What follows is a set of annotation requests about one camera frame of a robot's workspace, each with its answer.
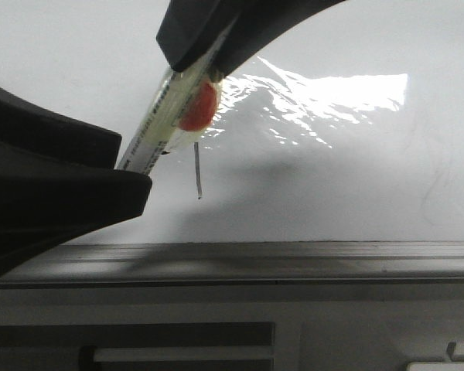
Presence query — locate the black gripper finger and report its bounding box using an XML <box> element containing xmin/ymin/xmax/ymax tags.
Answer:
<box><xmin>156</xmin><ymin>0</ymin><xmax>338</xmax><ymax>76</ymax></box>
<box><xmin>0</xmin><ymin>87</ymin><xmax>152</xmax><ymax>277</ymax></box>

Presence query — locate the red magnet taped to marker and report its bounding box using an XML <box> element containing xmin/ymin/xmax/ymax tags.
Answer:
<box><xmin>165</xmin><ymin>74</ymin><xmax>222</xmax><ymax>152</ymax></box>

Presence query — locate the grey aluminium whiteboard frame rail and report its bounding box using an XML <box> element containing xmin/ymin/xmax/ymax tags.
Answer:
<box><xmin>0</xmin><ymin>241</ymin><xmax>464</xmax><ymax>288</ymax></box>

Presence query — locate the white black whiteboard marker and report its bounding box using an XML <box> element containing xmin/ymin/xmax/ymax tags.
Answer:
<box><xmin>114</xmin><ymin>26</ymin><xmax>233</xmax><ymax>175</ymax></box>

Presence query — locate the white box at bottom right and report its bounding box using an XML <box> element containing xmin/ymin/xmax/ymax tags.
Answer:
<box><xmin>405</xmin><ymin>361</ymin><xmax>464</xmax><ymax>371</ymax></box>

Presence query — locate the white whiteboard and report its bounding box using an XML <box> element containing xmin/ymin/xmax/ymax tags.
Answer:
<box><xmin>0</xmin><ymin>1</ymin><xmax>464</xmax><ymax>244</ymax></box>

